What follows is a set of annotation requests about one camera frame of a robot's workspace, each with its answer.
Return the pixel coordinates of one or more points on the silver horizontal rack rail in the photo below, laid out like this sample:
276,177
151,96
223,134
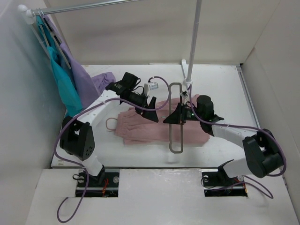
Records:
63,9

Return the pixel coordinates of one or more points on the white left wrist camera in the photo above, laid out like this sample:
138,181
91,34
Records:
149,86

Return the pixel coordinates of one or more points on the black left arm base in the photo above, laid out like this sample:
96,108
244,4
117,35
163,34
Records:
107,189

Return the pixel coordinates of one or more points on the white rack corner joint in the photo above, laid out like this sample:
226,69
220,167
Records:
26,14

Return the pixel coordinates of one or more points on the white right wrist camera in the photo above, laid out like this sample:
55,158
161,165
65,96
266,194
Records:
184,96

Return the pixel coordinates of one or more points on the teal hanging garment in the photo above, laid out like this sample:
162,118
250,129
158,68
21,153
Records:
65,83

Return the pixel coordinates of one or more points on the pink trousers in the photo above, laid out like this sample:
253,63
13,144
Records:
134,129

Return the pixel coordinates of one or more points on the grey clothes hanger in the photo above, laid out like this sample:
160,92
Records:
176,117

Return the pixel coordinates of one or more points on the grey vertical rack pole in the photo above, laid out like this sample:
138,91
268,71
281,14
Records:
194,40

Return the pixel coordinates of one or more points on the grey hanger with teal garment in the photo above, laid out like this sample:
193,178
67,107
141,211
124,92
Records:
46,36

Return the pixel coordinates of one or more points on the purple hanging garment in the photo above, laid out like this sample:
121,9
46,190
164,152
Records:
88,88

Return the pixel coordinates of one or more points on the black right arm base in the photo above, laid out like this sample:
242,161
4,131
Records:
217,184

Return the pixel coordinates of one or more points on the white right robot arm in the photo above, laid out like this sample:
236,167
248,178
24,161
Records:
263,155

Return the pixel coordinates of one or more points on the grey hanger with purple garment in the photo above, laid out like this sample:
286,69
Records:
57,41

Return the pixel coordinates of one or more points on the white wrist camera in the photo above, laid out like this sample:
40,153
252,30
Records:
184,96
149,86

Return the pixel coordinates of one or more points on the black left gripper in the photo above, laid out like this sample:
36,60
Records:
150,115

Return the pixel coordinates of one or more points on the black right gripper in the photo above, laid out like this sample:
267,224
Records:
178,116

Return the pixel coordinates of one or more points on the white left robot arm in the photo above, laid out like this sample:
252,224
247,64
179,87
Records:
77,134

